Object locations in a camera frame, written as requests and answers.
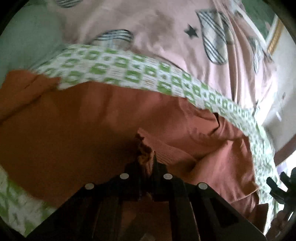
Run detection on green white patterned quilt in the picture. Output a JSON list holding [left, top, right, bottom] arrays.
[[0, 44, 282, 237]]

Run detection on orange-red cloth garment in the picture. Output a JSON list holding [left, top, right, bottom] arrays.
[[1, 70, 268, 230]]

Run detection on gold framed picture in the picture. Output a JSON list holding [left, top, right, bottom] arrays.
[[242, 0, 284, 54]]

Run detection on pink pillow with plaid hearts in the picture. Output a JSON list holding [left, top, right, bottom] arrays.
[[47, 1, 277, 108]]

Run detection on grey-green pillow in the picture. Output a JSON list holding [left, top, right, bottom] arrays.
[[1, 4, 65, 83]]

